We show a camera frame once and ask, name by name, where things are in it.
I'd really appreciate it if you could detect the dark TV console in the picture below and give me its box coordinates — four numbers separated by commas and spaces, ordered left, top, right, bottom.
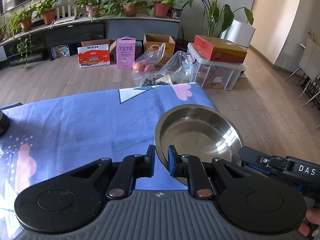
1, 14, 180, 66

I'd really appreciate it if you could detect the blue printed tablecloth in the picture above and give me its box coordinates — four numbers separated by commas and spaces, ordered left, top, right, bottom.
1, 83, 214, 239

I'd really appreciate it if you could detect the white router with antennas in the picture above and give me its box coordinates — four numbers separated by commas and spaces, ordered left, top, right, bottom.
53, 4, 77, 24

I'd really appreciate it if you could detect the open brown cardboard box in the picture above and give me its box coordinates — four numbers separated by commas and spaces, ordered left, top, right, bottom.
143, 34, 175, 67

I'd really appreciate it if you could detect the person's right hand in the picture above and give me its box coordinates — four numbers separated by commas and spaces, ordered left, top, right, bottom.
298, 209, 320, 237

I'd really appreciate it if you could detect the red white milk carton box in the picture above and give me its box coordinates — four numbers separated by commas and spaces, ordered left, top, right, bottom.
78, 39, 113, 68

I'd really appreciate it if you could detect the clear plastic storage bin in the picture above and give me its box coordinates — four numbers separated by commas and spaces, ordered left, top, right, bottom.
187, 43, 246, 90

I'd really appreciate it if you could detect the grey dining chair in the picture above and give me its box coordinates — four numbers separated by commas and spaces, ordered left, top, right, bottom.
285, 39, 319, 94

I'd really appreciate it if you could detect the potted plant terracotta pot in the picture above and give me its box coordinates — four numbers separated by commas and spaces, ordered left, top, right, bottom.
8, 4, 36, 33
73, 0, 103, 18
35, 0, 59, 25
150, 0, 183, 18
101, 0, 149, 17

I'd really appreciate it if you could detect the plastic bag with fruit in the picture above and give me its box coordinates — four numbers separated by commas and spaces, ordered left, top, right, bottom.
132, 44, 165, 86

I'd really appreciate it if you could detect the tall leafy plant white pot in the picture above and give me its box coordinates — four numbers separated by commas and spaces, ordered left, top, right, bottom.
183, 0, 254, 38

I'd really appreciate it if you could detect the clear plastic bag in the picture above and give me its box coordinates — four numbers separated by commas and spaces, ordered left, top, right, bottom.
132, 51, 195, 87

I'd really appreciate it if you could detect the red cardboard box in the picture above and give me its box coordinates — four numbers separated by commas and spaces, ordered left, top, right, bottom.
193, 35, 247, 63

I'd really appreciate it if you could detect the pink milk carton box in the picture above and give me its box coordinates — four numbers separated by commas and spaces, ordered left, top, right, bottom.
116, 36, 136, 69

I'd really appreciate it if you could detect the stainless steel bowl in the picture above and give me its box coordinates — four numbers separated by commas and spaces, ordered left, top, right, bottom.
154, 104, 244, 190

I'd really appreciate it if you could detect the soy sauce bottle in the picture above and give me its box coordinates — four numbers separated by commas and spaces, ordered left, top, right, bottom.
0, 110, 10, 137

